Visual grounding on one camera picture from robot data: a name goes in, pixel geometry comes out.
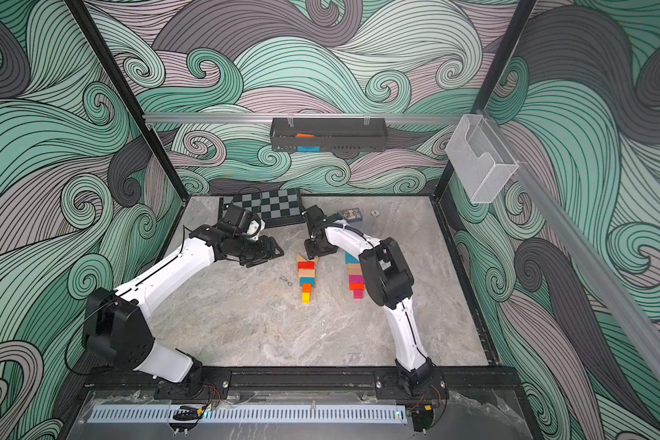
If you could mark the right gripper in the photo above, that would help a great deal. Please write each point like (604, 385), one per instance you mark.
(316, 250)

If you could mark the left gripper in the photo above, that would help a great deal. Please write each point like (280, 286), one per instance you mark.
(266, 251)

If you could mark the red rectangular block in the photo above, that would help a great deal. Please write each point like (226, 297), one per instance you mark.
(306, 265)

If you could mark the wooden rectangular block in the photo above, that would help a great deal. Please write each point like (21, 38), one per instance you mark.
(306, 273)

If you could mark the teal long block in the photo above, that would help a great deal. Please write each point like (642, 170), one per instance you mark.
(351, 258)

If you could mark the wooden long block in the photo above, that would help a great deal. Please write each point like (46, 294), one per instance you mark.
(354, 269)

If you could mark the magenta rectangular block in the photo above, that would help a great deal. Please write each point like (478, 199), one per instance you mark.
(356, 279)

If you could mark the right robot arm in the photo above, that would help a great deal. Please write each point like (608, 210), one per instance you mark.
(389, 283)

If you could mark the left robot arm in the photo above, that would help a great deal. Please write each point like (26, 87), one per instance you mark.
(116, 325)

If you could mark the playing card box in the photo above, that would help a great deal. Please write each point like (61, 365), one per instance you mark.
(352, 215)

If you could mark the black grey chessboard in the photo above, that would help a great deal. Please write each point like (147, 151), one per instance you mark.
(277, 208)

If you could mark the clear acrylic holder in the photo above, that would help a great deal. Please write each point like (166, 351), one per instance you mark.
(481, 158)

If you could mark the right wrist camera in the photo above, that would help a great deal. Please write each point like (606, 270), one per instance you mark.
(317, 221)

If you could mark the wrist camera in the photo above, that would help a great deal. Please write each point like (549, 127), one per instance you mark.
(317, 221)
(238, 221)

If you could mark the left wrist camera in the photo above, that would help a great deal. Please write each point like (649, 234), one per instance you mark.
(238, 221)

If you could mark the black wall tray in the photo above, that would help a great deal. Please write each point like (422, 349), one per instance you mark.
(340, 136)

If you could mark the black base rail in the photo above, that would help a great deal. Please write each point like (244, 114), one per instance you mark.
(383, 383)

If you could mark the aluminium wall rail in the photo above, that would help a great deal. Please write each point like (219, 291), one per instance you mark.
(267, 118)

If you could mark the white perforated cable duct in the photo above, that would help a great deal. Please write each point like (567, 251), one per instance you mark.
(382, 414)

